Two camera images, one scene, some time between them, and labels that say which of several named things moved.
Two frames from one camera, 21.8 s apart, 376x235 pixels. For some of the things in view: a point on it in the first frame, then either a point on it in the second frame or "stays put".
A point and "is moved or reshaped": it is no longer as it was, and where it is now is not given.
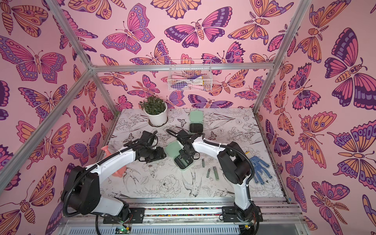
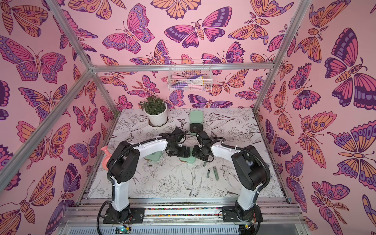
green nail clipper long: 216,173 stays put
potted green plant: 156,110 stays put
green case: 196,124 stays put
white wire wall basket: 190,75 stays put
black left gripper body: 154,154 to 180,152
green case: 172,149 is moved or reshaped
